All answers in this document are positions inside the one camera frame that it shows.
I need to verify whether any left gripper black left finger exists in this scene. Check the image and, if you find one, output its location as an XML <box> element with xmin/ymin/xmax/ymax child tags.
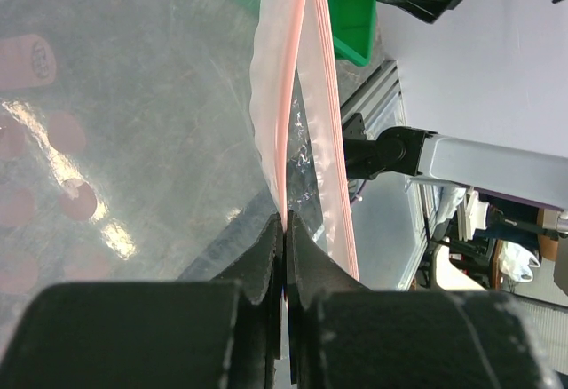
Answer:
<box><xmin>1</xmin><ymin>215</ymin><xmax>284</xmax><ymax>388</ymax></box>

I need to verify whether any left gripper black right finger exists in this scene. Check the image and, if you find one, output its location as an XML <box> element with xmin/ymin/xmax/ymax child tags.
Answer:
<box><xmin>286</xmin><ymin>212</ymin><xmax>563</xmax><ymax>388</ymax></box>

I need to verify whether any clear zip top bag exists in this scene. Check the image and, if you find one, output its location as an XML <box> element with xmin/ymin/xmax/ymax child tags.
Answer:
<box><xmin>1</xmin><ymin>0</ymin><xmax>359</xmax><ymax>345</ymax></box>

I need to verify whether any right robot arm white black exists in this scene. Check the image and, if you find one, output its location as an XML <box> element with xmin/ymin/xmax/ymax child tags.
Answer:
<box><xmin>343</xmin><ymin>0</ymin><xmax>567</xmax><ymax>210</ymax></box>

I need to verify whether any green plastic tray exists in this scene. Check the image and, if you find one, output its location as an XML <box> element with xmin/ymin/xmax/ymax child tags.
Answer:
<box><xmin>230</xmin><ymin>0</ymin><xmax>383</xmax><ymax>68</ymax></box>

